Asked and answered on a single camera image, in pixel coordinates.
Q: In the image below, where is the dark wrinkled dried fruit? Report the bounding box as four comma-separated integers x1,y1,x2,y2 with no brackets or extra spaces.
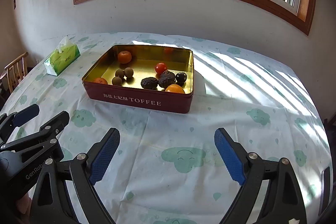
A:
161,70,171,77
158,72,176,89
141,77,158,90

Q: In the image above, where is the red cherry tomato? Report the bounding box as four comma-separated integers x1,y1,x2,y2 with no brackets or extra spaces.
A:
155,63,167,75

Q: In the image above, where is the orange mandarin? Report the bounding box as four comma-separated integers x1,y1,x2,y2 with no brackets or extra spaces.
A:
92,77,108,85
165,84,185,94
117,51,132,64

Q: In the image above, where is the shiny dark plum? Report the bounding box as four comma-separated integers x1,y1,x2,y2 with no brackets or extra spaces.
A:
175,72,187,84

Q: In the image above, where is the wooden chair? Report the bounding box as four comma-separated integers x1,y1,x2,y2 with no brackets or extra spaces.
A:
1,52,29,101

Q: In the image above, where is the orange mandarin in tin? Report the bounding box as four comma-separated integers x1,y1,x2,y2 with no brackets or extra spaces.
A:
117,51,132,64
92,77,108,85

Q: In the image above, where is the green tissue pack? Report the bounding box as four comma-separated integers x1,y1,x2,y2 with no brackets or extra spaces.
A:
43,36,80,76

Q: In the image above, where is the white cloud-print tablecloth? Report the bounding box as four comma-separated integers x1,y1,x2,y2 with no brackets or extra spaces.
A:
1,33,332,223

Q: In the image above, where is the red toffee tin box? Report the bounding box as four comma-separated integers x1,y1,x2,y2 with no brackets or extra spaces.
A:
82,44,194,114

